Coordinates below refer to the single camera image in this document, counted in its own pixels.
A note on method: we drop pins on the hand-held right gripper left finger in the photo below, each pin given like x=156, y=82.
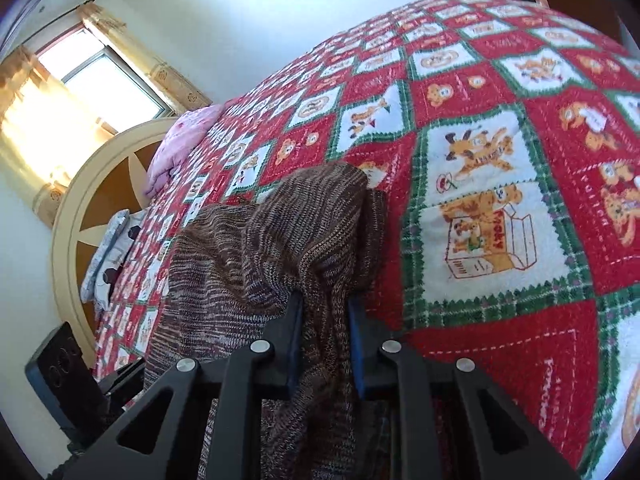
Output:
x=295, y=350

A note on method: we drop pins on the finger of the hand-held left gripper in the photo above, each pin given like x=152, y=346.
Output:
x=122, y=385

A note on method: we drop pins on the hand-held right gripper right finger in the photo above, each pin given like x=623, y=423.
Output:
x=357, y=355

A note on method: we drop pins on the brown knit sweater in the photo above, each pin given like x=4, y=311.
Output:
x=280, y=240

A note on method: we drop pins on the white pillow with black dots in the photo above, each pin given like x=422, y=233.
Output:
x=117, y=280

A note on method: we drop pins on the grey patterned pillow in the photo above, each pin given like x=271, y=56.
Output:
x=107, y=245

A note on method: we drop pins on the cream and brown headboard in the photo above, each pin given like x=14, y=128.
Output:
x=90, y=185

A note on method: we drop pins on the pink pillow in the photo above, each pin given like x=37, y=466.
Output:
x=175, y=155

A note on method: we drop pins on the red printed blanket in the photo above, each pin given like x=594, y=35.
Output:
x=500, y=170

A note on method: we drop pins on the cream patterned curtain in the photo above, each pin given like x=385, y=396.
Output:
x=150, y=65
x=40, y=135

